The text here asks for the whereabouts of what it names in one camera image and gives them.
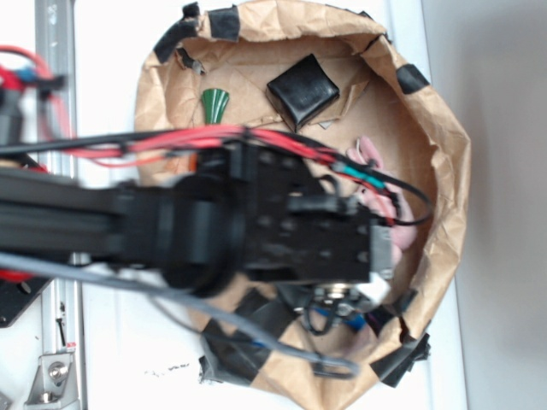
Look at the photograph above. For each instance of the brown paper bag bin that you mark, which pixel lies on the brown paper bag bin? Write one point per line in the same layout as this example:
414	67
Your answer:
386	109

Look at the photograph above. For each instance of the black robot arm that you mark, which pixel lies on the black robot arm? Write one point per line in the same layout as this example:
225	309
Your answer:
190	229

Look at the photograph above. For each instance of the orange plastic toy carrot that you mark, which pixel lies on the orange plastic toy carrot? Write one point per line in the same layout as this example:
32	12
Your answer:
214	102

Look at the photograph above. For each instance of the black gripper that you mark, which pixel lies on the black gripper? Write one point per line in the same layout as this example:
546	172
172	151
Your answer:
301	229

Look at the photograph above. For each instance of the blue plastic bottle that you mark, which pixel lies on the blue plastic bottle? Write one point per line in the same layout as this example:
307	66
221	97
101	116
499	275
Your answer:
355	322

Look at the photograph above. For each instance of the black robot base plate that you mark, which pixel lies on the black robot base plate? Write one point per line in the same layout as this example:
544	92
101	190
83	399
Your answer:
19	289

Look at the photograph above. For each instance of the metal corner bracket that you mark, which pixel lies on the metal corner bracket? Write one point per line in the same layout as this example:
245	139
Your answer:
55	383

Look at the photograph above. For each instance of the black square block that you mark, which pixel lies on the black square block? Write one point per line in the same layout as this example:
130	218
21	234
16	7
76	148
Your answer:
302	92

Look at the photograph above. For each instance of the pink plush bunny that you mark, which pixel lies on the pink plush bunny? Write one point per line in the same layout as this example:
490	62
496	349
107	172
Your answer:
402	237

